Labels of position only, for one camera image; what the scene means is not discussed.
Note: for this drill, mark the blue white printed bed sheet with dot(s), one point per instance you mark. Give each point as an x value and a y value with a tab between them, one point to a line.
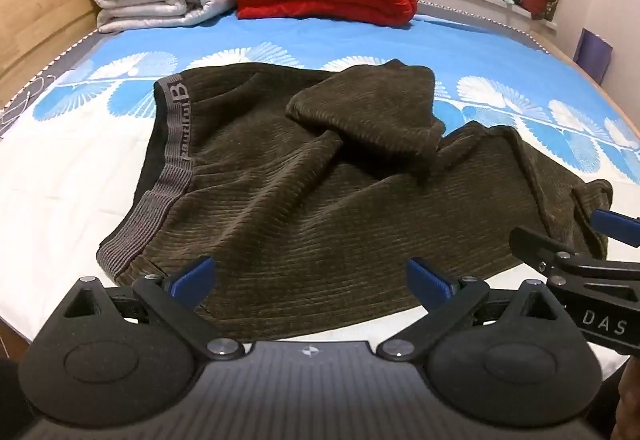
75	180

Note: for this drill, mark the person's right forearm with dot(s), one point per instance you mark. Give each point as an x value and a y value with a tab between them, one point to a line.
631	400

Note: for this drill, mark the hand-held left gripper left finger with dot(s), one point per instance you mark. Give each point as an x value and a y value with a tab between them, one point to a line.
192	276

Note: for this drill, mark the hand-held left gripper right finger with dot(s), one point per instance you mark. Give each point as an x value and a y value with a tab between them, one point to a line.
426	277

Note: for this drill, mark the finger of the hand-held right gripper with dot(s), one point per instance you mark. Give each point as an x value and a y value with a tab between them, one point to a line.
612	222
537	244

